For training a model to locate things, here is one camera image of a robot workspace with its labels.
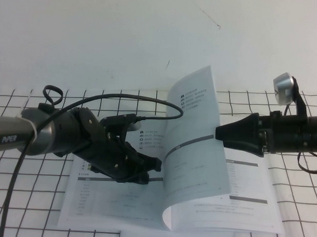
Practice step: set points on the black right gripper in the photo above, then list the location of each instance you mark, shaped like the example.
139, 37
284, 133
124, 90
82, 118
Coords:
285, 133

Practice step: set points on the white black-grid checkered cloth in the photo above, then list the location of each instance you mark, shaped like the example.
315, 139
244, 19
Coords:
296, 196

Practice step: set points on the white zip tie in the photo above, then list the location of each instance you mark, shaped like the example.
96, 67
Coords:
34, 132

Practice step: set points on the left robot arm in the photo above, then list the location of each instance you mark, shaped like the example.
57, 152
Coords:
14, 134

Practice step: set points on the white product catalogue book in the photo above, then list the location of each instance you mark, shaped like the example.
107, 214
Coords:
191, 156

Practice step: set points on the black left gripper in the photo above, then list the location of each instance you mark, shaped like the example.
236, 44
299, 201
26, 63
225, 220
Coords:
112, 158

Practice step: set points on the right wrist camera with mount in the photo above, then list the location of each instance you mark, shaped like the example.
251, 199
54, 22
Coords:
283, 87

